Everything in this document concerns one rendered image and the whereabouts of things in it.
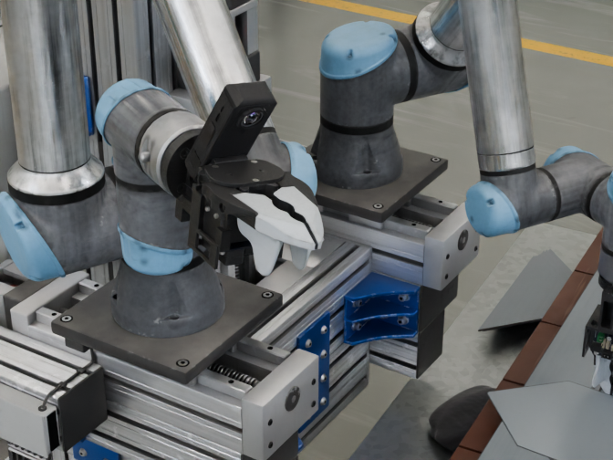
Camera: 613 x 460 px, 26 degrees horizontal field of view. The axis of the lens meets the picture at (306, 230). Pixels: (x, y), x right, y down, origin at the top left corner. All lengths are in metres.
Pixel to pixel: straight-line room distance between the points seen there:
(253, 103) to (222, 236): 0.12
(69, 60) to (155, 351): 0.40
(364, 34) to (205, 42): 0.65
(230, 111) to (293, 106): 3.81
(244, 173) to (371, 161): 0.92
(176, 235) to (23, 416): 0.51
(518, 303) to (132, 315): 0.90
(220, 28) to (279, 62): 3.92
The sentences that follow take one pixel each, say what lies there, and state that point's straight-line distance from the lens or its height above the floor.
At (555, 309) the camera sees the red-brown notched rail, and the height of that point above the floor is 0.83.
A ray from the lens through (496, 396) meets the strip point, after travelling 1.95.
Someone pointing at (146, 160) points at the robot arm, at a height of 1.44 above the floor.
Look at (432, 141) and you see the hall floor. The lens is 4.70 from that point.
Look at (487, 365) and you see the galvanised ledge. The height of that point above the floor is 0.68.
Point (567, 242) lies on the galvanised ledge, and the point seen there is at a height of 0.68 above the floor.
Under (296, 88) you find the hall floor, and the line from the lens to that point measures 5.12.
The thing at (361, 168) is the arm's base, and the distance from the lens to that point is 2.08.
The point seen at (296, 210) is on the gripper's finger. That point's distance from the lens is 1.12.
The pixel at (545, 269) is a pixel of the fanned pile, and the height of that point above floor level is 0.72.
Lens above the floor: 1.99
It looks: 29 degrees down
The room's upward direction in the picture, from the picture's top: straight up
